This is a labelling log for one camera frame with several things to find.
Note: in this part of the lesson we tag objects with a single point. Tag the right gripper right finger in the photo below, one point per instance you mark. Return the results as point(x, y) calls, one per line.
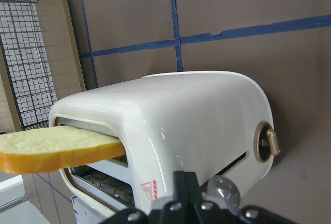
point(206, 211)

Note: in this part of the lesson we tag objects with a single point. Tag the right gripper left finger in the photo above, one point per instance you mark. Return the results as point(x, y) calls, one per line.
point(173, 211)

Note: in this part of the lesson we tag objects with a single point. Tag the white two-slot toaster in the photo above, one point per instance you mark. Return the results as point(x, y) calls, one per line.
point(207, 122)

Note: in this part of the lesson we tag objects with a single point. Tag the bread slice in toaster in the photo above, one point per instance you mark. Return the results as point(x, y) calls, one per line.
point(49, 149)

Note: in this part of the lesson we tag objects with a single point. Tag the wire basket with wooden shelf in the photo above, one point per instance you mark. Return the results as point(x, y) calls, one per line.
point(40, 61)

